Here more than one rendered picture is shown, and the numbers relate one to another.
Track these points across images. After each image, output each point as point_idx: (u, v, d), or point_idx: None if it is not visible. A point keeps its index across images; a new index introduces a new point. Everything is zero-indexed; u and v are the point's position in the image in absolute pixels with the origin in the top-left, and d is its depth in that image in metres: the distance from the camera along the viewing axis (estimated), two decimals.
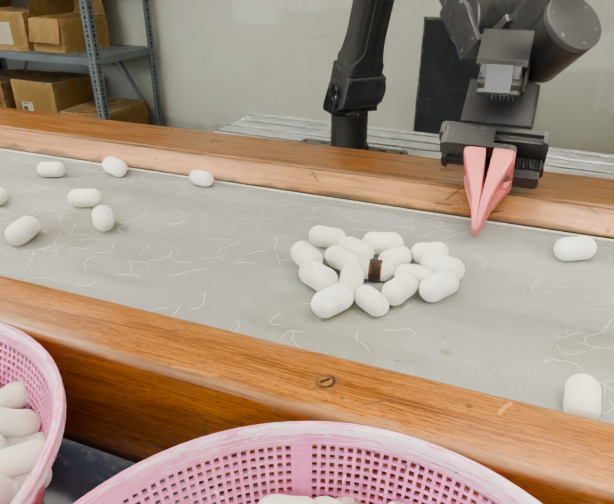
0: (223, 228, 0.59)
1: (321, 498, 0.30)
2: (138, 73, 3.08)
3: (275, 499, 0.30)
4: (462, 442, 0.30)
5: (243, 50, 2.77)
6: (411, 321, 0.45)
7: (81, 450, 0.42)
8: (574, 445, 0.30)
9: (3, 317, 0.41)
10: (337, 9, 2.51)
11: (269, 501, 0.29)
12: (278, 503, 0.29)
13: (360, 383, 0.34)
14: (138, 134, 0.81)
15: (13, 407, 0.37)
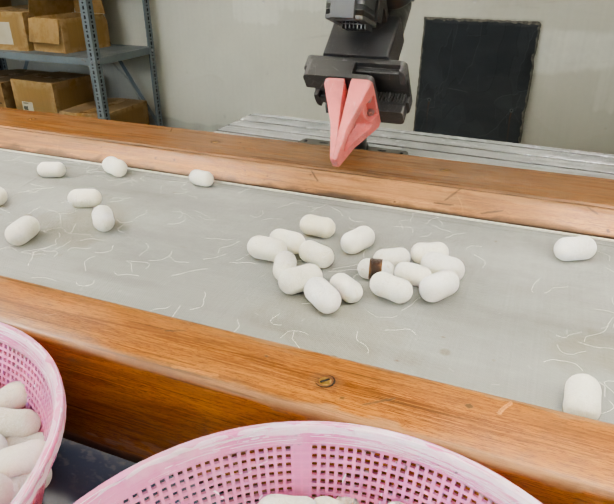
0: (223, 228, 0.59)
1: (321, 498, 0.30)
2: (138, 73, 3.08)
3: (275, 499, 0.30)
4: (462, 442, 0.30)
5: (243, 50, 2.77)
6: (411, 321, 0.45)
7: (81, 450, 0.42)
8: (574, 445, 0.30)
9: (3, 317, 0.41)
10: None
11: (269, 501, 0.29)
12: (278, 503, 0.29)
13: (360, 383, 0.34)
14: (138, 134, 0.81)
15: (13, 407, 0.37)
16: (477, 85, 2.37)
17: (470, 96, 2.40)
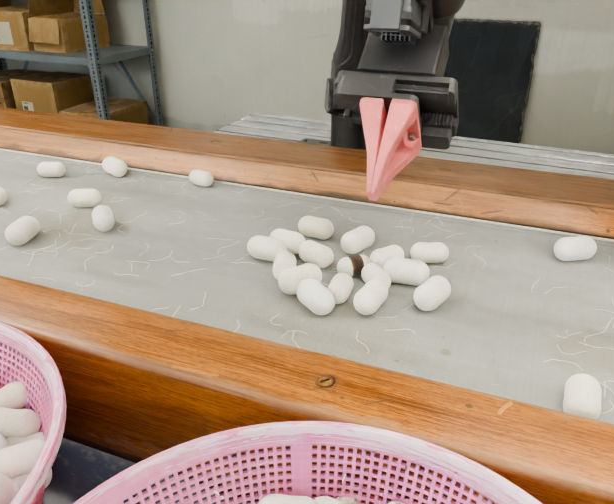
0: (223, 228, 0.59)
1: (321, 498, 0.30)
2: (138, 73, 3.08)
3: (275, 499, 0.30)
4: (462, 442, 0.30)
5: (243, 50, 2.77)
6: (411, 321, 0.45)
7: (81, 450, 0.42)
8: (574, 445, 0.30)
9: (3, 317, 0.41)
10: (337, 9, 2.51)
11: (269, 501, 0.29)
12: (278, 503, 0.29)
13: (360, 383, 0.34)
14: (138, 134, 0.81)
15: (13, 407, 0.37)
16: (477, 85, 2.37)
17: (470, 96, 2.40)
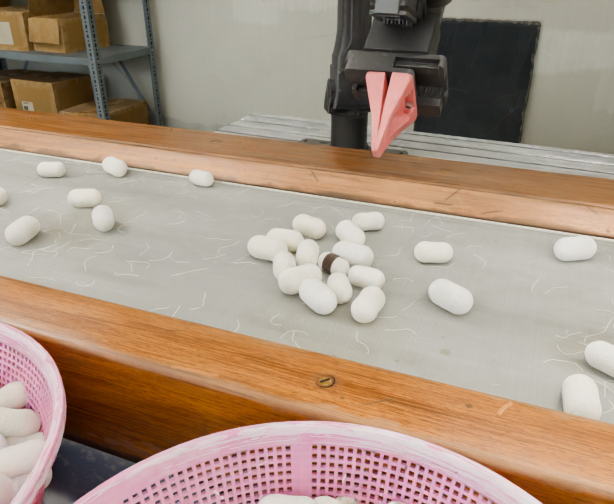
0: (223, 228, 0.59)
1: (321, 498, 0.30)
2: (138, 73, 3.08)
3: (275, 499, 0.30)
4: (462, 442, 0.30)
5: (243, 50, 2.77)
6: (411, 321, 0.45)
7: (81, 450, 0.42)
8: (574, 445, 0.30)
9: (3, 317, 0.41)
10: (337, 9, 2.51)
11: (269, 501, 0.29)
12: (278, 503, 0.29)
13: (360, 383, 0.34)
14: (138, 134, 0.81)
15: (13, 407, 0.37)
16: (477, 85, 2.37)
17: (470, 96, 2.40)
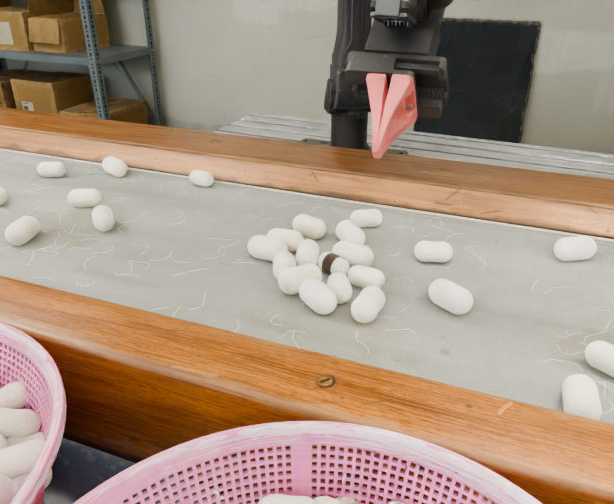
0: (223, 228, 0.59)
1: (321, 498, 0.30)
2: (138, 73, 3.08)
3: (275, 499, 0.30)
4: (462, 442, 0.30)
5: (243, 50, 2.77)
6: (411, 321, 0.45)
7: (81, 450, 0.42)
8: (574, 445, 0.30)
9: (3, 317, 0.41)
10: (337, 9, 2.51)
11: (269, 501, 0.29)
12: (278, 503, 0.29)
13: (360, 383, 0.34)
14: (138, 134, 0.81)
15: (13, 407, 0.37)
16: (477, 85, 2.37)
17: (470, 96, 2.40)
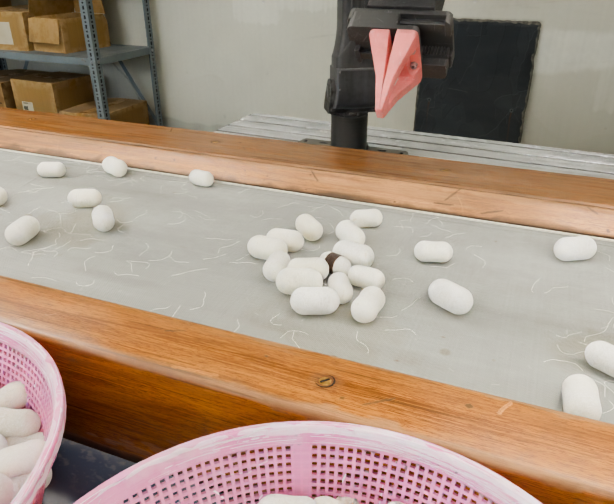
0: (223, 228, 0.59)
1: (321, 498, 0.30)
2: (138, 73, 3.08)
3: (275, 499, 0.30)
4: (462, 442, 0.30)
5: (243, 50, 2.77)
6: (411, 321, 0.45)
7: (81, 450, 0.42)
8: (574, 445, 0.30)
9: (3, 317, 0.41)
10: (337, 9, 2.51)
11: (269, 501, 0.29)
12: (278, 503, 0.29)
13: (360, 383, 0.34)
14: (138, 134, 0.81)
15: (13, 407, 0.37)
16: (477, 85, 2.37)
17: (470, 96, 2.40)
